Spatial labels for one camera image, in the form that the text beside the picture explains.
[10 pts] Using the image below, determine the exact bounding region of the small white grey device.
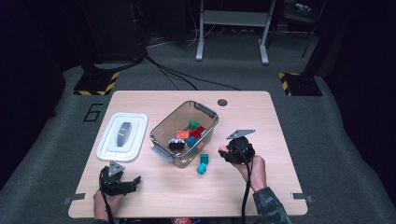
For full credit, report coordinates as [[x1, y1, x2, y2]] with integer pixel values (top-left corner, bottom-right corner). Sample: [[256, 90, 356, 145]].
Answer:
[[293, 2, 312, 15]]

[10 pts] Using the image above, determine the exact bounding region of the thick black floor cable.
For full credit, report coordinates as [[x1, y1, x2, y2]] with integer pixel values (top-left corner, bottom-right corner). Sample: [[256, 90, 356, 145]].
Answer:
[[92, 52, 148, 72]]

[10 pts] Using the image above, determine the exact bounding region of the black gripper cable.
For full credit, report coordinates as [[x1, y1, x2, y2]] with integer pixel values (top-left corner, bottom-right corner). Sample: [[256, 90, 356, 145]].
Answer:
[[237, 146, 254, 224], [98, 167, 115, 224]]

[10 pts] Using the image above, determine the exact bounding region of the person's left hand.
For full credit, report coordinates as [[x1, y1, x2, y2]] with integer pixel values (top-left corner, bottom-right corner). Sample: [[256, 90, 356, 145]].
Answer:
[[92, 188, 124, 224]]

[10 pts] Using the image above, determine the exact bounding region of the black cabinet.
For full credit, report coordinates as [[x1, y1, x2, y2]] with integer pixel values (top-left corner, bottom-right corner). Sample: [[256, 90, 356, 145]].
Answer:
[[81, 0, 145, 63]]

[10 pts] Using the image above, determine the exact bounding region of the white metal stand frame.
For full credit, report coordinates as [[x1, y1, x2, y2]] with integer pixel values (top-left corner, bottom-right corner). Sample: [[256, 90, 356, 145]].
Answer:
[[195, 0, 277, 65]]

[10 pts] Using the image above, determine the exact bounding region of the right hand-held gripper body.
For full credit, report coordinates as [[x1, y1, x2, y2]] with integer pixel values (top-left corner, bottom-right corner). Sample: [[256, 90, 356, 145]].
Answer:
[[225, 129, 256, 165]]

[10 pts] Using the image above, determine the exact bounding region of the white container lid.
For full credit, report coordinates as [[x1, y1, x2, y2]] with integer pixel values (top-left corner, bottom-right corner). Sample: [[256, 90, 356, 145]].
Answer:
[[95, 111, 149, 162]]

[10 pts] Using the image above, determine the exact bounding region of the black object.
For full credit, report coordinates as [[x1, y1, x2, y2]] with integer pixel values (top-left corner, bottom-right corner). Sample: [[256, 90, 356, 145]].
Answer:
[[168, 138, 187, 152]]

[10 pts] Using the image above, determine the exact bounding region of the clear brown plastic container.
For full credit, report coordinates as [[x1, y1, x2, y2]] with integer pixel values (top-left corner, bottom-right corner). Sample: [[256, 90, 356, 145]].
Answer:
[[148, 100, 219, 169]]

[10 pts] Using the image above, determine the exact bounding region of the red packet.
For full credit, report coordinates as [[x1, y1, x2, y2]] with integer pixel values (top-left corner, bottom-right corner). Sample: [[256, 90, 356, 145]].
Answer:
[[171, 217, 202, 224]]

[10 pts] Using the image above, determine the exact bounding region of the person's right hand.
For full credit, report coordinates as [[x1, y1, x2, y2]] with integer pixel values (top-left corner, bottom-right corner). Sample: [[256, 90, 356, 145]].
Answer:
[[229, 154, 268, 193]]

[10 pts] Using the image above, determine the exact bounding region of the white cable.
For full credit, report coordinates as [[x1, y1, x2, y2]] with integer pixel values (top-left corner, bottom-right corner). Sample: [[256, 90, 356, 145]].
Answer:
[[146, 18, 216, 49]]

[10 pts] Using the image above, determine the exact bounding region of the thin black floor cable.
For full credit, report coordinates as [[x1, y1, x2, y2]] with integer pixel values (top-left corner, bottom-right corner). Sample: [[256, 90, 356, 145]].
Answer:
[[151, 59, 200, 91], [143, 53, 242, 91]]

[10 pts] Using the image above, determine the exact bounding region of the black yellow-striped stand base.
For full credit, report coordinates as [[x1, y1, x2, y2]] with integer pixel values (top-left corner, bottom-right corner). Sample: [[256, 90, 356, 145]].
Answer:
[[278, 71, 324, 97], [73, 71, 120, 96]]

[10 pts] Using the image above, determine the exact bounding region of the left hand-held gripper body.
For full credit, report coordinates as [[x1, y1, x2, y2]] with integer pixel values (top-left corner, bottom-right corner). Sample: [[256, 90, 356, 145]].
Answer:
[[98, 161, 127, 198]]

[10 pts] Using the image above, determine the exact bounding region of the grey tape strip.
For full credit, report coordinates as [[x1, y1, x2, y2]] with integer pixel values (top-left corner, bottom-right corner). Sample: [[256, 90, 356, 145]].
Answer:
[[290, 192, 314, 203], [62, 192, 86, 205]]

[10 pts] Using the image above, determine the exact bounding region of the black stand post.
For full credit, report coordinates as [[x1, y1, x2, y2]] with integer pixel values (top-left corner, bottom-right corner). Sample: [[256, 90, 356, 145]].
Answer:
[[303, 0, 331, 76]]

